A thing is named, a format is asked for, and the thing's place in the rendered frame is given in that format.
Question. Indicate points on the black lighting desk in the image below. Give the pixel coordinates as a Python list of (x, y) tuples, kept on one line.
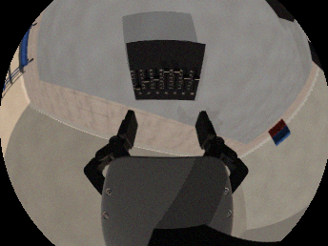
[(163, 65)]

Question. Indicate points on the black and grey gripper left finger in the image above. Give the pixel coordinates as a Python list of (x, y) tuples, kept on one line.
[(118, 146)]

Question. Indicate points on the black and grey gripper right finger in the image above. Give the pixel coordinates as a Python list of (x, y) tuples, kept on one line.
[(214, 146)]

